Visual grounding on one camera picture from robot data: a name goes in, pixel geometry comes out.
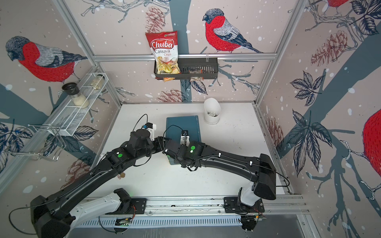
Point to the red Chuba cassava chips bag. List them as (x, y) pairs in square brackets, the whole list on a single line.
[(164, 47)]

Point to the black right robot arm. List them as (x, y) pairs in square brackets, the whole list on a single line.
[(260, 171)]

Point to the black hanging wire basket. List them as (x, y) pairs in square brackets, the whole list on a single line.
[(209, 67)]

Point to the teal drawer cabinet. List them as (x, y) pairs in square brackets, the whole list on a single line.
[(174, 127)]

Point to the black lid spice jar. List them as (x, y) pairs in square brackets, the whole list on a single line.
[(77, 98)]

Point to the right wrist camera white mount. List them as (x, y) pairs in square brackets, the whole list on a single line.
[(185, 138)]

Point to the aluminium horizontal back rail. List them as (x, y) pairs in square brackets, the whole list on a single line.
[(219, 56)]

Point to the white wire wall shelf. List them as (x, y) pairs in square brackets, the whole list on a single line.
[(68, 119)]

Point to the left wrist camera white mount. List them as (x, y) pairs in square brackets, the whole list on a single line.
[(151, 128)]

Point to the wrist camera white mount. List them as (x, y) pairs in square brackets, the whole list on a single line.
[(185, 138), (151, 128)]

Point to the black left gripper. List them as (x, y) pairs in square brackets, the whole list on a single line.
[(159, 141)]

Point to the snack packet in basket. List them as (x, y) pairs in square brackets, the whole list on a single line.
[(195, 79)]

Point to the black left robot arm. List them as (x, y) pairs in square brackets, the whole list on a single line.
[(61, 212)]

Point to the small white lid jar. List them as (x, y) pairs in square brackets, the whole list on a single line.
[(97, 82)]

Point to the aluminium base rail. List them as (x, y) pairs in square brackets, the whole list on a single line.
[(197, 211)]

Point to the white cylindrical cup holder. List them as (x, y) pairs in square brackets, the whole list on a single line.
[(212, 111)]

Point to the chrome wire hook rack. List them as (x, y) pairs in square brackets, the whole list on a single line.
[(32, 141)]

